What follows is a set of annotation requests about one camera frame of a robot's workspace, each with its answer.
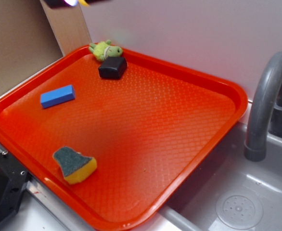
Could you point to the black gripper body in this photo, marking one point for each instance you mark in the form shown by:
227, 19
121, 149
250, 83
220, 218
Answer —
57, 4

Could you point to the yellow rubber duck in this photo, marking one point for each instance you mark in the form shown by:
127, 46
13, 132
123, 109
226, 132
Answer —
83, 3

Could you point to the wooden board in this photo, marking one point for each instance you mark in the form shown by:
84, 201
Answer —
68, 26

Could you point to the green plush frog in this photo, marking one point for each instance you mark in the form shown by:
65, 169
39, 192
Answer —
105, 49

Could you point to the black rectangular block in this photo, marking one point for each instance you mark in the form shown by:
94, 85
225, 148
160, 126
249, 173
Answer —
112, 68

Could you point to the blue rectangular block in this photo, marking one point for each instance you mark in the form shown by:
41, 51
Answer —
57, 96

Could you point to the red plastic tray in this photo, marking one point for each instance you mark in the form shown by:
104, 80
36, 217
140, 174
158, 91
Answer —
148, 131

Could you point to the yellow green scrub sponge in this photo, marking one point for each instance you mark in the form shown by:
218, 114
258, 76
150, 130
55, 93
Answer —
74, 166

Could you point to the grey plastic faucet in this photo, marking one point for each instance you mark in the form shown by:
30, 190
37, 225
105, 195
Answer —
266, 110

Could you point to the grey toy sink basin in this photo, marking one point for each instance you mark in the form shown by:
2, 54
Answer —
227, 192

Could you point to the black metal mount block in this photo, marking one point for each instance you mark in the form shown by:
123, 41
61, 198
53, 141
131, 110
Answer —
13, 180

